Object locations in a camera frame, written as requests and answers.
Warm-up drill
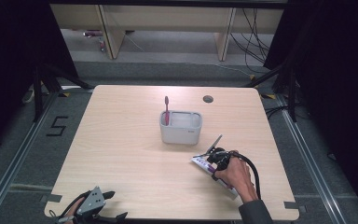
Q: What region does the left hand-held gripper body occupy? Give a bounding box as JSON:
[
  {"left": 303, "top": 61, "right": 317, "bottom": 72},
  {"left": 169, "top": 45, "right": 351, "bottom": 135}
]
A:
[{"left": 74, "top": 186, "right": 117, "bottom": 224}]

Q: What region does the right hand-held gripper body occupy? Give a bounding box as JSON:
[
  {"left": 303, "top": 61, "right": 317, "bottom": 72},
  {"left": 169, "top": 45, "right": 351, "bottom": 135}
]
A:
[{"left": 203, "top": 133, "right": 231, "bottom": 172}]

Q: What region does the white purple toothpaste tube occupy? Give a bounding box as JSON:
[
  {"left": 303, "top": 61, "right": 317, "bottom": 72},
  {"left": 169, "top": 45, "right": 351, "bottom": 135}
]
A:
[{"left": 190, "top": 156, "right": 240, "bottom": 201}]

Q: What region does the grey toothbrush holder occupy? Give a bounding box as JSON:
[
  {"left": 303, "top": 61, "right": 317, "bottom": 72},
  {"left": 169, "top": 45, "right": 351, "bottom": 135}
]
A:
[{"left": 158, "top": 109, "right": 204, "bottom": 146}]

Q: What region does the pink toothbrush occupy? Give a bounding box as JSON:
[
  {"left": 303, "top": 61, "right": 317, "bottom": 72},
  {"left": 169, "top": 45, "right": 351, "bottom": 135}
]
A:
[{"left": 163, "top": 95, "right": 171, "bottom": 127}]

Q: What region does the person's left hand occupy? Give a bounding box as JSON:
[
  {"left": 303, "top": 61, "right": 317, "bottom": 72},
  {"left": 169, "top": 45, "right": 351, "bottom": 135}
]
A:
[{"left": 62, "top": 197, "right": 86, "bottom": 224}]

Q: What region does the person's right hand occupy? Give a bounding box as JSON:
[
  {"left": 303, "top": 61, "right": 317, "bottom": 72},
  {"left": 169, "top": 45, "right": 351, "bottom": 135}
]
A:
[{"left": 213, "top": 150, "right": 260, "bottom": 205}]

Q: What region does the grey tape strip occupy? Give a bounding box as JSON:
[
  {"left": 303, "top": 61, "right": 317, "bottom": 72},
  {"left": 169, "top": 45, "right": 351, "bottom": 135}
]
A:
[
  {"left": 40, "top": 193, "right": 63, "bottom": 203},
  {"left": 283, "top": 201, "right": 308, "bottom": 214}
]

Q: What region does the black metal stand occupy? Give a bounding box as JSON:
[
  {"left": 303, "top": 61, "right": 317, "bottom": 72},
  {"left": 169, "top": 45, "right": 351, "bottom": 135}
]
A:
[
  {"left": 32, "top": 63, "right": 96, "bottom": 123},
  {"left": 242, "top": 58, "right": 300, "bottom": 123}
]

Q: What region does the beige wooden desk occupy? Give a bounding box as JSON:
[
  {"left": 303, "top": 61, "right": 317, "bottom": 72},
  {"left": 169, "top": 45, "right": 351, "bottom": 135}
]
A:
[{"left": 49, "top": 3, "right": 284, "bottom": 62}]

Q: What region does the black curtain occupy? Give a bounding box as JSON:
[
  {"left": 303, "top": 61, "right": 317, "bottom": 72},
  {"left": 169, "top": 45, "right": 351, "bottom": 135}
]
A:
[
  {"left": 0, "top": 0, "right": 79, "bottom": 157},
  {"left": 263, "top": 0, "right": 358, "bottom": 216}
]

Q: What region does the small pink object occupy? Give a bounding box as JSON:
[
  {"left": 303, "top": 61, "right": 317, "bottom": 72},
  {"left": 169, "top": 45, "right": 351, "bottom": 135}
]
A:
[{"left": 82, "top": 29, "right": 104, "bottom": 38}]

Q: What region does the left hand-held gripper black cable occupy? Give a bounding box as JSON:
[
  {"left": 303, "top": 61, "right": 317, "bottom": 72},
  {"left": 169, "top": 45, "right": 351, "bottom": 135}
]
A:
[{"left": 48, "top": 190, "right": 91, "bottom": 224}]

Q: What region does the hand-held gripper black cable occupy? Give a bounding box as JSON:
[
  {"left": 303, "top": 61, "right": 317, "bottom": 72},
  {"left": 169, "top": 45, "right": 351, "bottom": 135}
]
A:
[
  {"left": 48, "top": 190, "right": 91, "bottom": 224},
  {"left": 228, "top": 150, "right": 262, "bottom": 201}
]

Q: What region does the right hand-held gripper black cable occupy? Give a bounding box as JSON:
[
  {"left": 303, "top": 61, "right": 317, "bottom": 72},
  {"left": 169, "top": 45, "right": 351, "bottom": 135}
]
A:
[{"left": 228, "top": 150, "right": 262, "bottom": 201}]

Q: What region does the black floor cable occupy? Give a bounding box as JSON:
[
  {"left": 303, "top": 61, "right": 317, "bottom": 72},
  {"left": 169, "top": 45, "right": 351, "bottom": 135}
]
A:
[{"left": 264, "top": 104, "right": 293, "bottom": 120}]

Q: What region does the aluminium floor rail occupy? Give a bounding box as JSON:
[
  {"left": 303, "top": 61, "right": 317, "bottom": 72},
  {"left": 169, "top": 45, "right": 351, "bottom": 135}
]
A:
[
  {"left": 274, "top": 92, "right": 350, "bottom": 224},
  {"left": 0, "top": 91, "right": 61, "bottom": 224}
]

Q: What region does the bundle of black hanging cables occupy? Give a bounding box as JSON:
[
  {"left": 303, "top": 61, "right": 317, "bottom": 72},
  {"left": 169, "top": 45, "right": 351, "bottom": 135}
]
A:
[{"left": 228, "top": 7, "right": 273, "bottom": 75}]

